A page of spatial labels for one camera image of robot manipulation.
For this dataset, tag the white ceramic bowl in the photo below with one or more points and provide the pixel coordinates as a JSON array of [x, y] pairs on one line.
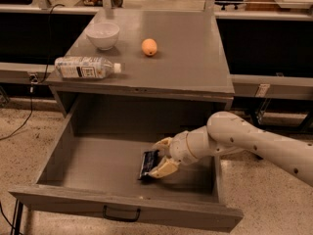
[[102, 35]]

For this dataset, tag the clear plastic water bottle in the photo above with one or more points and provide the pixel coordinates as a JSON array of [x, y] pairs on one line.
[[86, 67]]

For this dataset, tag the open grey top drawer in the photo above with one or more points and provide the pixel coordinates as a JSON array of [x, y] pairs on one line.
[[86, 171]]

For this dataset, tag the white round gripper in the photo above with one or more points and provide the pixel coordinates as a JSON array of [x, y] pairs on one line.
[[178, 147]]

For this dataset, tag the dark blue rxbar wrapper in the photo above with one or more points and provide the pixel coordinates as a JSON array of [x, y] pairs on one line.
[[149, 161]]

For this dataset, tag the grey wooden cabinet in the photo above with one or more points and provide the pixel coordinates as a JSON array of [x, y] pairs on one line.
[[178, 88]]

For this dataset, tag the black drawer handle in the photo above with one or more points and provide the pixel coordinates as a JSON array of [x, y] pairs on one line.
[[115, 214]]

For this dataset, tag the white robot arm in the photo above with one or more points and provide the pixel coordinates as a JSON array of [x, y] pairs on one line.
[[227, 133]]

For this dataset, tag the orange fruit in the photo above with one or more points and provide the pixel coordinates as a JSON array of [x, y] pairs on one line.
[[149, 47]]

